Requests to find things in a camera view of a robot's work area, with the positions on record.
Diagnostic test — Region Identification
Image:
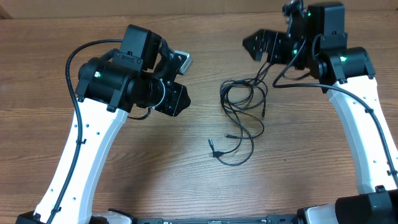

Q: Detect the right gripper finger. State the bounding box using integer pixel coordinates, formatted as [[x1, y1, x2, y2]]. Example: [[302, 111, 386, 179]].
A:
[[244, 44, 267, 62], [243, 29, 269, 47]]

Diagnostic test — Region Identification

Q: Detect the black USB cable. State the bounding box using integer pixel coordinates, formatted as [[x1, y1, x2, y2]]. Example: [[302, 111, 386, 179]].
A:
[[208, 60, 270, 167]]

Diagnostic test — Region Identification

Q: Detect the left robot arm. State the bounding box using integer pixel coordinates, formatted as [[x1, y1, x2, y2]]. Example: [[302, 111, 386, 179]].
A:
[[16, 25, 193, 224]]

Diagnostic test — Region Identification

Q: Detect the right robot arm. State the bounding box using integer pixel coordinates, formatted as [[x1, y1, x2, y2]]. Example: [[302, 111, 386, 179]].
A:
[[243, 1, 397, 223]]

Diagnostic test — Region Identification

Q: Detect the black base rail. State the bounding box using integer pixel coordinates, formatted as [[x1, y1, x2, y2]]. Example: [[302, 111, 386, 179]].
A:
[[124, 213, 305, 224]]

